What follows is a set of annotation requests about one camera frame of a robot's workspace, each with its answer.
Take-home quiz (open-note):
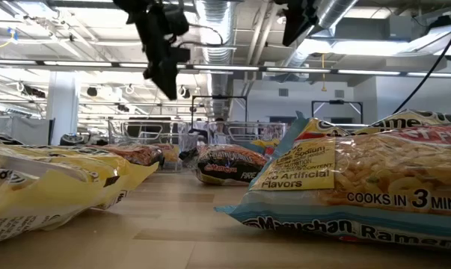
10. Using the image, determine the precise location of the yellow chicken ramen pack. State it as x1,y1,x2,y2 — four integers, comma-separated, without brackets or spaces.
0,143,159,247

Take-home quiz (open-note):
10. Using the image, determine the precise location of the grey partition screen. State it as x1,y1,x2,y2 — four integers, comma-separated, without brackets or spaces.
0,115,56,146

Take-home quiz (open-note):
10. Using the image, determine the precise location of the black fire noodle pack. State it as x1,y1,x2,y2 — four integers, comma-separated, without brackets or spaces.
194,143,269,187
92,143,165,168

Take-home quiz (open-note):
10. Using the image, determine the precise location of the white square pillar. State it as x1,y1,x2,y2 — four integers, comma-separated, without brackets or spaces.
46,70,80,146

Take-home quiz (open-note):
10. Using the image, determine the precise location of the silver ribbed ventilation duct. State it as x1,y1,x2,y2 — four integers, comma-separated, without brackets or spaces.
194,0,236,120

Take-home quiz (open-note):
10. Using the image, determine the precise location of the black metal frame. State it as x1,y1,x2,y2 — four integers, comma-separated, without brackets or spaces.
310,99,363,126

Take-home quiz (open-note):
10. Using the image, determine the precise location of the yellow hanging pendant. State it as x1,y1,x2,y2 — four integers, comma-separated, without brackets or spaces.
320,53,328,93

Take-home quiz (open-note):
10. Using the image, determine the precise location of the yellow ceiling cable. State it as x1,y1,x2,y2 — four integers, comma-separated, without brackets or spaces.
0,35,16,60

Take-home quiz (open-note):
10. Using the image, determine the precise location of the person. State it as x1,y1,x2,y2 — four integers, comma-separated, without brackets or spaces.
189,117,228,150

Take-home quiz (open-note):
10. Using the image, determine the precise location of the long LED light bar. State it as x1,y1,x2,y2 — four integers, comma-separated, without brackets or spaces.
0,58,451,79

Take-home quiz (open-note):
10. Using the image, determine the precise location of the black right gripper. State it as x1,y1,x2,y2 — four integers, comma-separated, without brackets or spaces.
283,0,319,47

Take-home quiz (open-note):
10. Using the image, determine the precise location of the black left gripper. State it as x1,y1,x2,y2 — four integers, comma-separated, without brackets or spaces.
142,22,191,101

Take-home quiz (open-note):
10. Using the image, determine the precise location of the black hanging cable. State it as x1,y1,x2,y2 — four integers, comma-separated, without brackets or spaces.
392,14,451,115

